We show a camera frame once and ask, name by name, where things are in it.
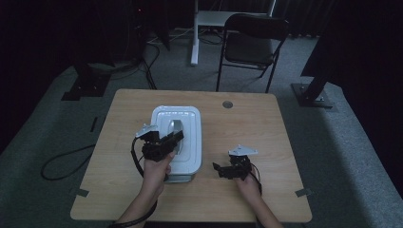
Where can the grey tape piece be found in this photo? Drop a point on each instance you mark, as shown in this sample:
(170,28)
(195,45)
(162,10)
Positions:
(303,192)
(79,192)

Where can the person's right hand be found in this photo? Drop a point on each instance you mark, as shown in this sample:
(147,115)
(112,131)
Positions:
(248,188)

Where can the black strip on floor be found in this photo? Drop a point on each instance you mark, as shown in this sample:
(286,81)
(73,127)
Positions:
(93,124)

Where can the round grey table grommet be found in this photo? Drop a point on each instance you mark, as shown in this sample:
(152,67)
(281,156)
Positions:
(227,104)

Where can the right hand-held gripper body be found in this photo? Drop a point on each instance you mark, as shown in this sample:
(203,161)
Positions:
(240,167)

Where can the black stand base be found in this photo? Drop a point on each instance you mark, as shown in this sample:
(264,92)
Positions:
(87,84)
(312,95)

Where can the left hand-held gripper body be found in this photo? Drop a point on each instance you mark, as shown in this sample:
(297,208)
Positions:
(153,148)

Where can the person's left hand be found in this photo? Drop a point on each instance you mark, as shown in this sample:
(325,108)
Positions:
(155,175)

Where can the white desk frame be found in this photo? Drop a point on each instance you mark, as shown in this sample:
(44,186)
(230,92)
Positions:
(195,38)

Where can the black folding chair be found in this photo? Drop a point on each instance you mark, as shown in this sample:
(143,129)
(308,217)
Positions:
(250,44)

